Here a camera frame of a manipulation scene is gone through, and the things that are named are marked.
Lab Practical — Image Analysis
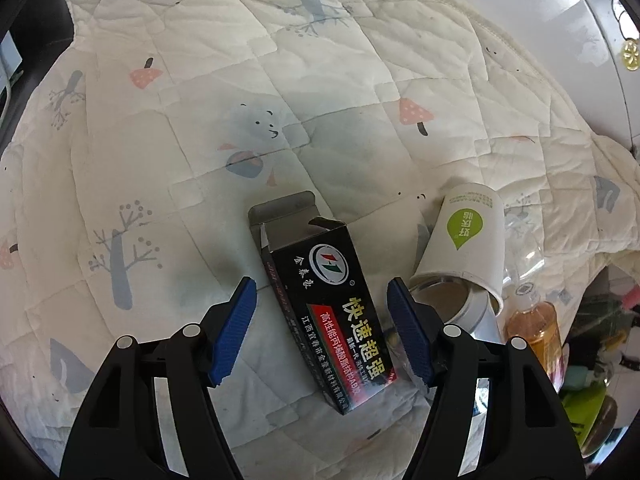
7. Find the cream quilted printed blanket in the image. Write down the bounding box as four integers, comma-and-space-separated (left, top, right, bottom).
0, 0, 640, 471

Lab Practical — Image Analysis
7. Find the black carton box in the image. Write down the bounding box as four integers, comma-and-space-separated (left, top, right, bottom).
248, 190, 398, 417

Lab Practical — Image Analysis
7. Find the white paper cup green label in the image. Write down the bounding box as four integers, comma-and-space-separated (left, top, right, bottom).
407, 183, 506, 326

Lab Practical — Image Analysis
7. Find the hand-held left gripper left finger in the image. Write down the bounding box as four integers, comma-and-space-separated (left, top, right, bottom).
60, 276, 258, 480

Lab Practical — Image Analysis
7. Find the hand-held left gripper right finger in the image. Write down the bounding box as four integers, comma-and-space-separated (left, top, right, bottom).
386, 277, 586, 480

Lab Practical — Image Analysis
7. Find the tea bottle red label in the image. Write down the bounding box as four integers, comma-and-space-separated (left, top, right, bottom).
500, 220, 563, 381

